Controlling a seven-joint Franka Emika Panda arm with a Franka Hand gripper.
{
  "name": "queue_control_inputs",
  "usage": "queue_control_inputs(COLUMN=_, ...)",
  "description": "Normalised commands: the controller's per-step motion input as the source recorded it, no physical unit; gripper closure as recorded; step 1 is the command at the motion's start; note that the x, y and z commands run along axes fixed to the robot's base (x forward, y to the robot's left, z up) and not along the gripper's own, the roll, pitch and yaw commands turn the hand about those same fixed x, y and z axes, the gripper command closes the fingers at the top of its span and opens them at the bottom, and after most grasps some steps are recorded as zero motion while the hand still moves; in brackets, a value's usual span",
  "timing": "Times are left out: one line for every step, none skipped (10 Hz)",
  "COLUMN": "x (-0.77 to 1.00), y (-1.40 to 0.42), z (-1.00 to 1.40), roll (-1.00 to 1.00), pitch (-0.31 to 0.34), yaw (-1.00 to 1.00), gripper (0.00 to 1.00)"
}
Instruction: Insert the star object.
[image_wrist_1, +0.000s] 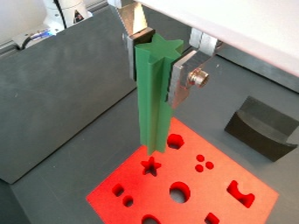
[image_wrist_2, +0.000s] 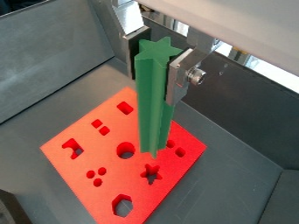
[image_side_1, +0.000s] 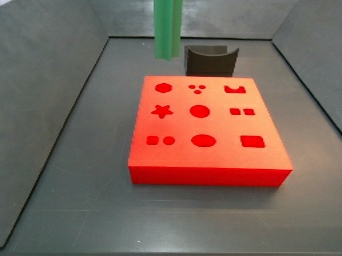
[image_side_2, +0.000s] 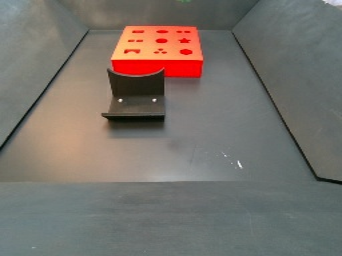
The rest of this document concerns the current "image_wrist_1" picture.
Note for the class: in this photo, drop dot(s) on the black curved holder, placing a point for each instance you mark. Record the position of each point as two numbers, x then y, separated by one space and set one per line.
261 127

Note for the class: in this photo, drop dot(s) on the red block with shaped holes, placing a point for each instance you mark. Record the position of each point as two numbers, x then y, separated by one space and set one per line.
188 185

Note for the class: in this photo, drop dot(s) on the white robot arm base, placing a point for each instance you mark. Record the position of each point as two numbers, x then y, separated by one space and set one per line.
64 13

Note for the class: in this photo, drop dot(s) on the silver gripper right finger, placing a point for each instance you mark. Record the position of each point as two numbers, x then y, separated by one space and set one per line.
187 68

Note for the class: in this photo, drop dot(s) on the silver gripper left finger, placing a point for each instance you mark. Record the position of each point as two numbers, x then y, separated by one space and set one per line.
137 32

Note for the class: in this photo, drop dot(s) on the green star-shaped peg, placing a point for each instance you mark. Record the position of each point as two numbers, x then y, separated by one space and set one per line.
153 61

